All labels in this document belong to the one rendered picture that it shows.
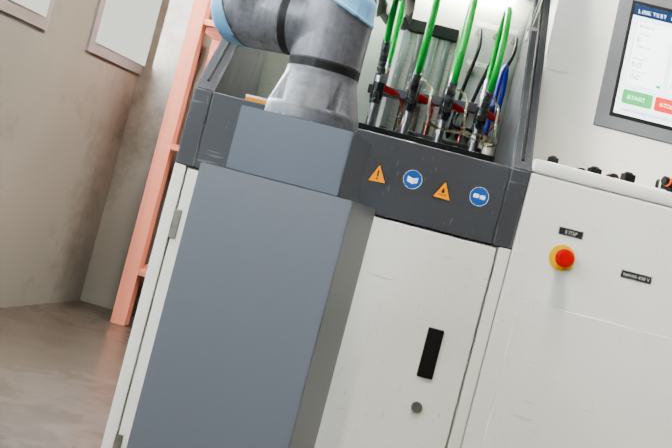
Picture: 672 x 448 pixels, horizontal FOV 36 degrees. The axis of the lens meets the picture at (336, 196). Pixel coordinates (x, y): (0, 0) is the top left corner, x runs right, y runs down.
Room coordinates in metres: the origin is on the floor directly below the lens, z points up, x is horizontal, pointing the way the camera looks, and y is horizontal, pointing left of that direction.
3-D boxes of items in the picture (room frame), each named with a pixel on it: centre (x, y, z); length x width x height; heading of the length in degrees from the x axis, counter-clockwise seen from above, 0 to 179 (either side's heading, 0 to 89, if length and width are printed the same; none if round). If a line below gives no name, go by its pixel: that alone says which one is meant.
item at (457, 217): (2.09, -0.02, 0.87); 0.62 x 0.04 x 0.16; 87
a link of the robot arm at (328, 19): (1.63, 0.08, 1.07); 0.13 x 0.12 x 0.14; 67
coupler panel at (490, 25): (2.57, -0.29, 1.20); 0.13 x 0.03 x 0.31; 87
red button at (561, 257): (2.02, -0.46, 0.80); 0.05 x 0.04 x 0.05; 87
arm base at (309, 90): (1.63, 0.07, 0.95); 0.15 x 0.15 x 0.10
